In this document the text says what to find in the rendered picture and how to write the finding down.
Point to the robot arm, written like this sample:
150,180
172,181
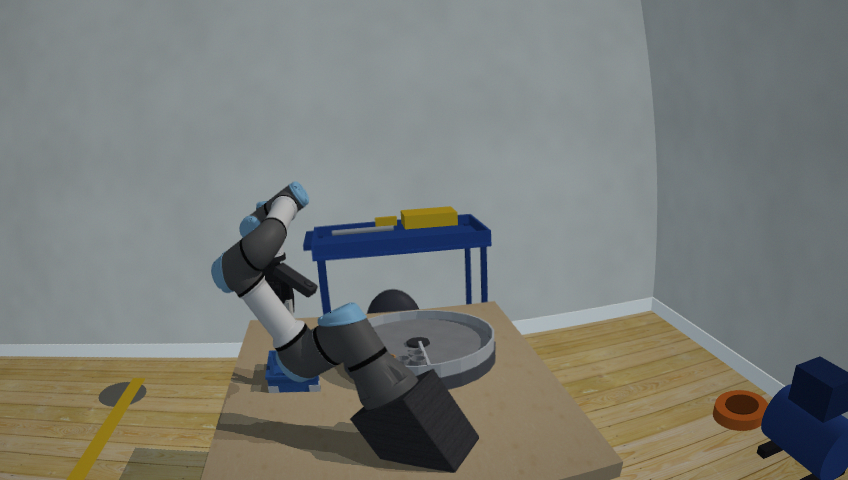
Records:
344,336

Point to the blue crate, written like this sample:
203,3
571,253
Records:
279,383

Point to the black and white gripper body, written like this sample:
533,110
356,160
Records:
285,291

